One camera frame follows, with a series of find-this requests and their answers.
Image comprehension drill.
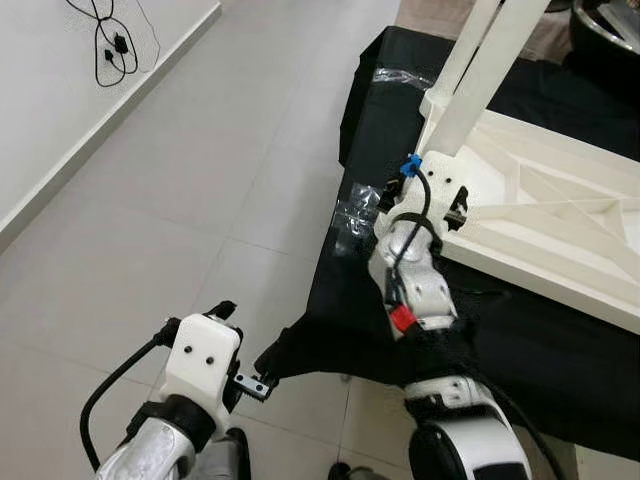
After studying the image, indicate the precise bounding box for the black wall cable with charger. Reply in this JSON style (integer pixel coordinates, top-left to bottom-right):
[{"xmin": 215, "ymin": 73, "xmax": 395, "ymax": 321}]
[{"xmin": 65, "ymin": 0, "xmax": 161, "ymax": 89}]

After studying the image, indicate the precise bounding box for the grey left robot leg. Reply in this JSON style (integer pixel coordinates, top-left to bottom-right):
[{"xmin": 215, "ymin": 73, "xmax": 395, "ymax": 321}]
[{"xmin": 195, "ymin": 428, "xmax": 251, "ymax": 480}]

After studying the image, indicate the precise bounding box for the white plastic children table top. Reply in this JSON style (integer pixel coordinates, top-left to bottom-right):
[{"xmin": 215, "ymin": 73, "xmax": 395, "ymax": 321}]
[{"xmin": 415, "ymin": 88, "xmax": 640, "ymax": 334}]

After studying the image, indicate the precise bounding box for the clear tape strip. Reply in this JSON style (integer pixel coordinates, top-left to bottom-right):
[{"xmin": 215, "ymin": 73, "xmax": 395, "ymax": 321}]
[{"xmin": 372, "ymin": 67, "xmax": 436, "ymax": 91}]

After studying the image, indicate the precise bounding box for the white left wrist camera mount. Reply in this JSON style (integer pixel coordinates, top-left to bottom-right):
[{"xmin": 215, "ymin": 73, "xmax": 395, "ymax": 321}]
[{"xmin": 160, "ymin": 313, "xmax": 243, "ymax": 421}]

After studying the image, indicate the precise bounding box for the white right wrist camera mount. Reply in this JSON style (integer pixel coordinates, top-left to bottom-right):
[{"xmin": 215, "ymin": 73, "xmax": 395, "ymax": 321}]
[{"xmin": 378, "ymin": 152, "xmax": 471, "ymax": 236}]

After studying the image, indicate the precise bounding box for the white plastic table leg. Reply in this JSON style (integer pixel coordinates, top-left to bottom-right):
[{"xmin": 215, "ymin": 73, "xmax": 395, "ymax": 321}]
[
  {"xmin": 430, "ymin": 0, "xmax": 501, "ymax": 101},
  {"xmin": 428, "ymin": 0, "xmax": 551, "ymax": 159}
]

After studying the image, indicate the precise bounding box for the black right robot leg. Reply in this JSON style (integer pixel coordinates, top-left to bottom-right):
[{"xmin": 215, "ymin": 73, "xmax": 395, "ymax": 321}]
[{"xmin": 328, "ymin": 462, "xmax": 386, "ymax": 480}]

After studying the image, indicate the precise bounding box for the beige cloth covered shelf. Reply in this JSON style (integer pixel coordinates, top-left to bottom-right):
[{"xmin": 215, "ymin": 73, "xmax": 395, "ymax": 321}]
[{"xmin": 395, "ymin": 0, "xmax": 576, "ymax": 61}]

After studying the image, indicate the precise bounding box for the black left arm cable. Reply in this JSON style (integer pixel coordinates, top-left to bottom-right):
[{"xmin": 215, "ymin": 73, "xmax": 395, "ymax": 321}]
[{"xmin": 80, "ymin": 320, "xmax": 176, "ymax": 471}]

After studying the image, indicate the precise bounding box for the clear tape cross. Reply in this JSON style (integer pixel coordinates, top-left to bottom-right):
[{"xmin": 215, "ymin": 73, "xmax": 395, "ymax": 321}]
[{"xmin": 330, "ymin": 195, "xmax": 381, "ymax": 261}]

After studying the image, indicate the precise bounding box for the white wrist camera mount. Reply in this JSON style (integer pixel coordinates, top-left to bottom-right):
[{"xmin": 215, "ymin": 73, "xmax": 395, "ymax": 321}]
[
  {"xmin": 378, "ymin": 152, "xmax": 471, "ymax": 236},
  {"xmin": 160, "ymin": 313, "xmax": 243, "ymax": 421}
]

